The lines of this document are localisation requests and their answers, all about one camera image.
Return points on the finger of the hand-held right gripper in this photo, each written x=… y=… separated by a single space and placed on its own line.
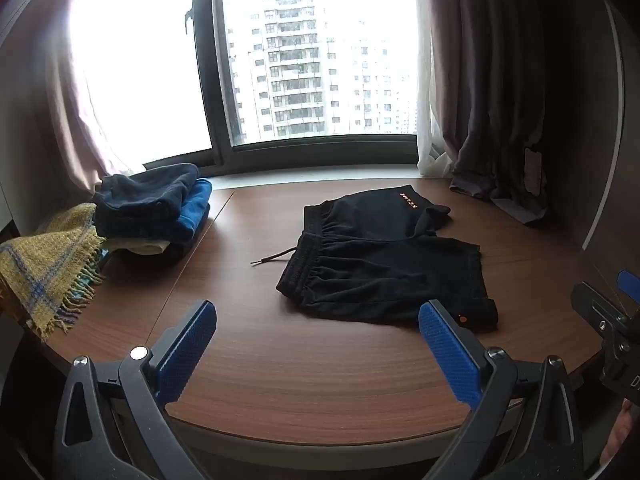
x=629 y=284
x=595 y=309

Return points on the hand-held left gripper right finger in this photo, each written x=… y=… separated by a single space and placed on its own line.
x=447 y=350

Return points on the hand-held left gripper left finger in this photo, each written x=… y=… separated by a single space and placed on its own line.
x=187 y=350

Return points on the black shorts pants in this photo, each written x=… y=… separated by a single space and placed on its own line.
x=380 y=270

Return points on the person's right hand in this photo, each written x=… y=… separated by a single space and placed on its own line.
x=619 y=432

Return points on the black folded cloth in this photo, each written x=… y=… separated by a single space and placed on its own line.
x=176 y=251

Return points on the cream folded cloth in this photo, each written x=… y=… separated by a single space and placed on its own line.
x=142 y=246

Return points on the blue fleece garment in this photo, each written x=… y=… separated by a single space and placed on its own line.
x=196 y=209

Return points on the navy fleece garment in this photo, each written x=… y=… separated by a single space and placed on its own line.
x=145 y=195

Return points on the yellow plaid scarf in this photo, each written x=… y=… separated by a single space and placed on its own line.
x=45 y=265

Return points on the white sheer curtain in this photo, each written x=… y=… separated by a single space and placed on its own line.
x=433 y=160

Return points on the white window sill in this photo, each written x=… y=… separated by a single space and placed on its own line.
x=325 y=173

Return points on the high-rise buildings outside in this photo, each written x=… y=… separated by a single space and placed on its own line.
x=295 y=60

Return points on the dark window frame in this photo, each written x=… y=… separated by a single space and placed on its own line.
x=220 y=60

